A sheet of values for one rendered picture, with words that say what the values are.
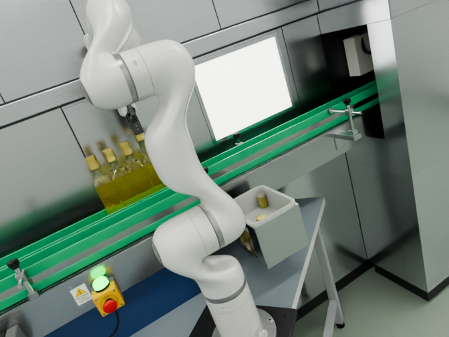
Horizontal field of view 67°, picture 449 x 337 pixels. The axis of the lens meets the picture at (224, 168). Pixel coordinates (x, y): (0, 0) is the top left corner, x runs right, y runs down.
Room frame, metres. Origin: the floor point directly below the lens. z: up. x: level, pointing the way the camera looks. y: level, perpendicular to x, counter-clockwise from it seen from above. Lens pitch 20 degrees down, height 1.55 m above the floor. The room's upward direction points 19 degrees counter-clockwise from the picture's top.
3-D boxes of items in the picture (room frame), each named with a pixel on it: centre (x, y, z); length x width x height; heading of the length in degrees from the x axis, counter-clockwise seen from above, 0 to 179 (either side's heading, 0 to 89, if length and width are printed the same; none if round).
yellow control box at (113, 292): (0.88, 0.46, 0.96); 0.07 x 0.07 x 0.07; 20
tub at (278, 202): (1.03, -0.07, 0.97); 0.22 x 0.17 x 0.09; 20
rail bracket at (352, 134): (1.30, -0.53, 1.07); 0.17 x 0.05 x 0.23; 20
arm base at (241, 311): (0.75, 0.10, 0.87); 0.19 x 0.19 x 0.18
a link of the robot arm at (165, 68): (0.75, 0.07, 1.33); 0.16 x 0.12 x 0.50; 108
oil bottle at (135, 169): (1.14, 0.29, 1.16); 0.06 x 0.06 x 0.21; 20
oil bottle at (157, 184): (1.16, 0.24, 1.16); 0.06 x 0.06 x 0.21; 19
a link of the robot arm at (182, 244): (0.73, 0.13, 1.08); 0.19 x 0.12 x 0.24; 108
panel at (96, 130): (1.38, 0.03, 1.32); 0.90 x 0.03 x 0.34; 110
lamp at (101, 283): (0.88, 0.46, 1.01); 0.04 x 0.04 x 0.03
